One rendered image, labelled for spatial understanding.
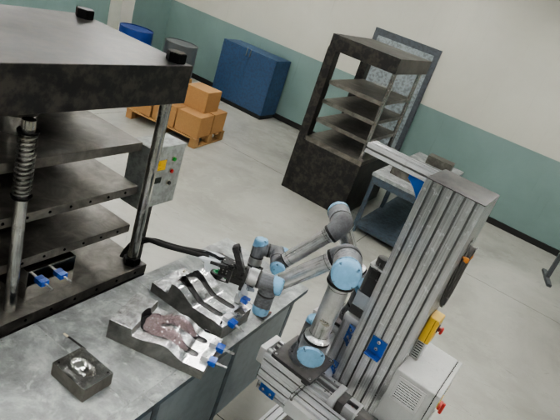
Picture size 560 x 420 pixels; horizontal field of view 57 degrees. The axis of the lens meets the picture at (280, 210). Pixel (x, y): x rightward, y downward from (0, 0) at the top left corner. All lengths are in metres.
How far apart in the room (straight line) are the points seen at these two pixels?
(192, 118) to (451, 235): 5.54
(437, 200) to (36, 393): 1.78
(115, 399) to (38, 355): 0.40
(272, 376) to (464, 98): 6.79
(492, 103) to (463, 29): 1.21
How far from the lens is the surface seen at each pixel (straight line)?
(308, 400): 2.42
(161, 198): 3.26
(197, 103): 7.46
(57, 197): 2.70
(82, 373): 2.42
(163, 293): 2.91
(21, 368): 2.49
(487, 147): 8.69
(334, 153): 6.54
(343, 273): 1.99
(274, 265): 2.59
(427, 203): 2.13
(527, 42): 8.58
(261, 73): 9.48
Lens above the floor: 2.58
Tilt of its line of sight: 24 degrees down
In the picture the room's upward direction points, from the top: 19 degrees clockwise
